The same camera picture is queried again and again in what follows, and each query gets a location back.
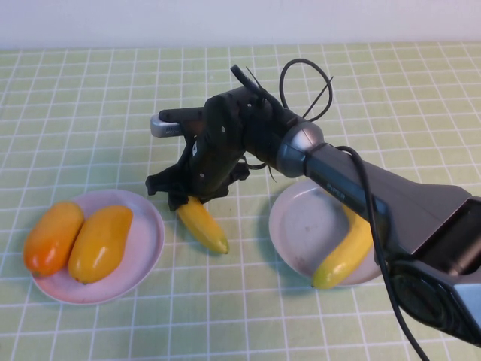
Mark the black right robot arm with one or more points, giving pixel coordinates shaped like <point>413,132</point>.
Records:
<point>413,203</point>

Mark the pink round plate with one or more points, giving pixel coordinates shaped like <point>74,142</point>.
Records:
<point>143,233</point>

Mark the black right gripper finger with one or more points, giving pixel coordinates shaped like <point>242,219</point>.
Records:
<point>179,199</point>
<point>165,182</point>

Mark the yellow banana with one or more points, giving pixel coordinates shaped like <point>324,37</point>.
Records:
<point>204,225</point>
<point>345,259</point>

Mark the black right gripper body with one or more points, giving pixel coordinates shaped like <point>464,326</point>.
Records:
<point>218,150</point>

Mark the yellow mango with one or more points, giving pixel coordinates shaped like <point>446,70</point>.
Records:
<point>99,244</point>

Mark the green checkered tablecloth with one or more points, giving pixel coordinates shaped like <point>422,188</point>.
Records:
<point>112,113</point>

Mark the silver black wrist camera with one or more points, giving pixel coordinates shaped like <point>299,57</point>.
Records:
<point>169,124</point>

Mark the blue round plate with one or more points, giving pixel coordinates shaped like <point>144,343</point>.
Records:
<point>300,225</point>

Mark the orange mango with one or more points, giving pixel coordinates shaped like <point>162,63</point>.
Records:
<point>52,237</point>

